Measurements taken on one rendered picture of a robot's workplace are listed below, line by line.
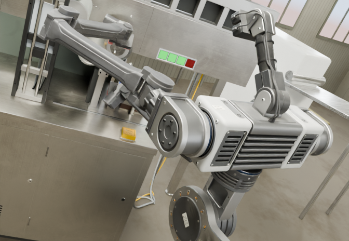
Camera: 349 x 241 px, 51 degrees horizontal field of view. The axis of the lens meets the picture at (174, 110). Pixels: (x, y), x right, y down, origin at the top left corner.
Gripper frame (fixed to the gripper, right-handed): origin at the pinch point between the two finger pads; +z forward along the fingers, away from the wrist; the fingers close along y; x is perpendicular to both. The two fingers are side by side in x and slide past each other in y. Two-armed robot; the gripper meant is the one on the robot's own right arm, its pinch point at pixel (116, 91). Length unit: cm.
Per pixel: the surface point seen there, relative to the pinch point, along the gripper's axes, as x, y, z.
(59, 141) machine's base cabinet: -30.7, -20.5, -0.1
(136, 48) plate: 31.9, 8.9, 31.0
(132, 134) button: -19.2, 12.2, -6.1
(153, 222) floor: -78, 59, 76
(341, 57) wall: 222, 451, 397
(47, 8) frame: 26, -41, -15
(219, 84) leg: 29, 75, 50
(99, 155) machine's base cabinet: -33.0, -0.4, 1.0
